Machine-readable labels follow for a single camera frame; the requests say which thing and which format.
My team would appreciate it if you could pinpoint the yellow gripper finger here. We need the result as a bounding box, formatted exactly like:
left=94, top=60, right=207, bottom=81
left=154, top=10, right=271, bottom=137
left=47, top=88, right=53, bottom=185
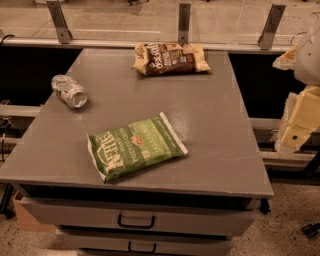
left=272, top=46, right=297, bottom=70
left=275, top=85, right=320, bottom=153

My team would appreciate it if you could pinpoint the silver 7up soda can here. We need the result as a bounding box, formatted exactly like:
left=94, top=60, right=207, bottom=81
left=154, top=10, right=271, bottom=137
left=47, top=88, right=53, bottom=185
left=51, top=74, right=88, bottom=109

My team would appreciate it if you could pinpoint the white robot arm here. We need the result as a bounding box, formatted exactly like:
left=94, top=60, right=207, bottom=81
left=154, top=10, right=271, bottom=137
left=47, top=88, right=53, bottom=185
left=273, top=19, right=320, bottom=153

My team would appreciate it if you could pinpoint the black object on floor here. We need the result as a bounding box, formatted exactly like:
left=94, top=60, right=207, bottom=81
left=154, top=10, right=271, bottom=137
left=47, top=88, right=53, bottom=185
left=301, top=223, right=320, bottom=239

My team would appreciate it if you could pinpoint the brown chips bag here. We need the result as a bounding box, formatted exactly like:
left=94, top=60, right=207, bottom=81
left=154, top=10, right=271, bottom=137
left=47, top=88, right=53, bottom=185
left=133, top=43, right=211, bottom=76

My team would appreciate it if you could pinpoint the green Kettle chips bag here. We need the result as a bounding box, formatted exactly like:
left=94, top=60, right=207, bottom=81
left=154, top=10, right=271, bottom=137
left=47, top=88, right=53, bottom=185
left=87, top=112, right=188, bottom=183

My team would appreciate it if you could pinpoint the lower grey drawer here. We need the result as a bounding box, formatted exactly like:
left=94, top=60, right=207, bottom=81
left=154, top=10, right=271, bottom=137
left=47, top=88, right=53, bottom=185
left=57, top=230, right=232, bottom=256

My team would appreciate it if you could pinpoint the cardboard box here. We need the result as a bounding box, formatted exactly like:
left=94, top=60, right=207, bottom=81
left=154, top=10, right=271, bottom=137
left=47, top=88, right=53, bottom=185
left=13, top=192, right=56, bottom=233

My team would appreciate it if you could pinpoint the metal rail behind table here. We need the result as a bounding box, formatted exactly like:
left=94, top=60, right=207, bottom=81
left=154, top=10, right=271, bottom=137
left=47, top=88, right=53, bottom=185
left=2, top=37, right=291, bottom=54

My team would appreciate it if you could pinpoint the right metal bracket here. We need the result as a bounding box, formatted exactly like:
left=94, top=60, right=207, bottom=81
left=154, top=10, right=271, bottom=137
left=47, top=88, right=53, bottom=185
left=258, top=4, right=286, bottom=50

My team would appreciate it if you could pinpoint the metal bracket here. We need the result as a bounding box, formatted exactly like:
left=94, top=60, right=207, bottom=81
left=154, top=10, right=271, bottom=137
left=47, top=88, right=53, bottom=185
left=46, top=0, right=73, bottom=44
left=258, top=4, right=286, bottom=50
left=178, top=3, right=191, bottom=44

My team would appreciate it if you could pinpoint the middle metal bracket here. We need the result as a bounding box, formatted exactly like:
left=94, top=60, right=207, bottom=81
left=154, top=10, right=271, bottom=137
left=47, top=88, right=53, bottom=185
left=178, top=3, right=191, bottom=44

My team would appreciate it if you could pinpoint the upper black drawer handle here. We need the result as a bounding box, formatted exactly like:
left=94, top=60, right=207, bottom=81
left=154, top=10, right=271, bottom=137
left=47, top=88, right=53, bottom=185
left=117, top=214, right=156, bottom=230

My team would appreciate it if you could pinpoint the black drawer handle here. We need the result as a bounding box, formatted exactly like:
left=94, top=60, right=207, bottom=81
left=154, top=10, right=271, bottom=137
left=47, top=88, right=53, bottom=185
left=117, top=214, right=156, bottom=230
left=127, top=242, right=157, bottom=254

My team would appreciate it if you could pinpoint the lower black drawer handle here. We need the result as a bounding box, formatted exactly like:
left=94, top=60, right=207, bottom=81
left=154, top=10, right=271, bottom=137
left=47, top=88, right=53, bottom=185
left=127, top=242, right=157, bottom=254

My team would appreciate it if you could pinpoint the left metal bracket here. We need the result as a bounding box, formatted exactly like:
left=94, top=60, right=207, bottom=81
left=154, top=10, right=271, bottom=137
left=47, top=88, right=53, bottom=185
left=46, top=0, right=73, bottom=44

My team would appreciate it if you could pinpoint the black cable left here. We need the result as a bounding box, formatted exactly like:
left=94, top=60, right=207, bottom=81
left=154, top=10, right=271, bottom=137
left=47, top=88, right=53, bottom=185
left=0, top=33, right=16, bottom=47

